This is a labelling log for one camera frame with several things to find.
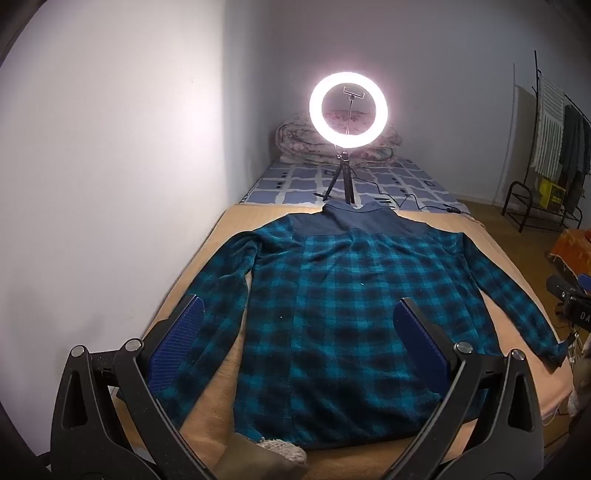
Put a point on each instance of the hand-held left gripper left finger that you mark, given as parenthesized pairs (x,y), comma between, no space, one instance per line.
(178,344)

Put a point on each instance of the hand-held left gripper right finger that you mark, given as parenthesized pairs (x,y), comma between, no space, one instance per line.
(422,344)

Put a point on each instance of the teal plaid flannel shirt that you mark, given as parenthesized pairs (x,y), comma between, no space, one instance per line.
(332,300)

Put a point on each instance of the black clothes drying rack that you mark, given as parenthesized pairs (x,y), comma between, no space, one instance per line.
(538,69)

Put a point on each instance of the orange cloth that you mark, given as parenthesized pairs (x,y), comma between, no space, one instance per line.
(570,251)

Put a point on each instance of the yellow box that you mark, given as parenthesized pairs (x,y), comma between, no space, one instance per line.
(549,194)

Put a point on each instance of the black metal shoe rack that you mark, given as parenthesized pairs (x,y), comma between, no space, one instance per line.
(512,198)

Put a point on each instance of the dark olive cloth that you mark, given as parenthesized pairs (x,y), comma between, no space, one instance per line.
(249,457)

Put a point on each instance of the beige knit cloth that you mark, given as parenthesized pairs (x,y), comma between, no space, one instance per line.
(284,450)

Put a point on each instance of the dark hanging garments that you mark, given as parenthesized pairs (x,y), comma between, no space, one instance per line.
(575,143)

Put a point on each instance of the white hanging towel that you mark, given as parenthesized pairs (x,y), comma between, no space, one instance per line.
(547,129)

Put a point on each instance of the black tripod stand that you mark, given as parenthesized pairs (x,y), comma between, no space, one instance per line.
(342,173)

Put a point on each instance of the blue checked bedsheet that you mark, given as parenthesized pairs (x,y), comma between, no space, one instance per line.
(295,180)

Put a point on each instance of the folded floral quilt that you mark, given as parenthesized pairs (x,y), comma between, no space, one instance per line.
(295,143)

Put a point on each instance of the black phone holder clamp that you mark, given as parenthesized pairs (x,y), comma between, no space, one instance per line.
(354,93)

